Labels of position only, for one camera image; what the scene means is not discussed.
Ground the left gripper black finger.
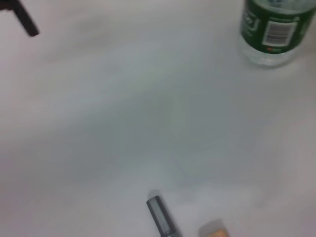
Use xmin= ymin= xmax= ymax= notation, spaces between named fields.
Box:
xmin=13 ymin=0 xmax=40 ymax=38

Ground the clear green-label water bottle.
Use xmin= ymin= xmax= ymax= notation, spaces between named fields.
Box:
xmin=239 ymin=0 xmax=316 ymax=69

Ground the grey marker pen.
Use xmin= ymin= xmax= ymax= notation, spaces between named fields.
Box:
xmin=146 ymin=195 xmax=182 ymax=237

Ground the small tan eraser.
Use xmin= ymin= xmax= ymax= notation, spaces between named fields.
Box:
xmin=198 ymin=218 xmax=234 ymax=237

